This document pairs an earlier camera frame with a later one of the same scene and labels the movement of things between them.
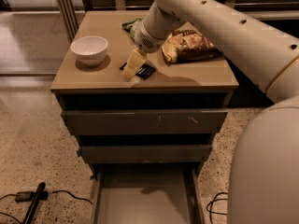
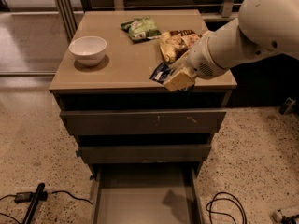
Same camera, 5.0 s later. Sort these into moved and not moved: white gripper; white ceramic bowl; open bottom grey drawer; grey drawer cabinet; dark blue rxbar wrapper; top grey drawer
Moved: dark blue rxbar wrapper; white gripper
Not moved: open bottom grey drawer; grey drawer cabinet; white ceramic bowl; top grey drawer
